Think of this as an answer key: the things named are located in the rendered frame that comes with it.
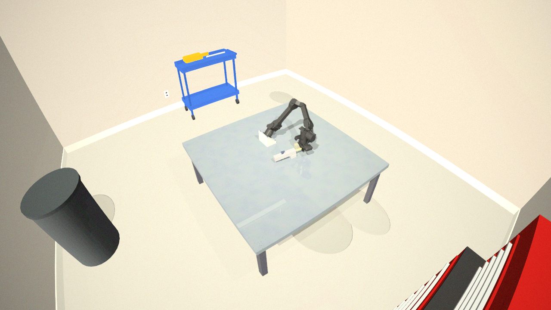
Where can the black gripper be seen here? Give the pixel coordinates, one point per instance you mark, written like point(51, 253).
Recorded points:
point(303, 143)

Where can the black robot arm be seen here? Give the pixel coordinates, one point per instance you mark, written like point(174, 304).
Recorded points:
point(306, 132)

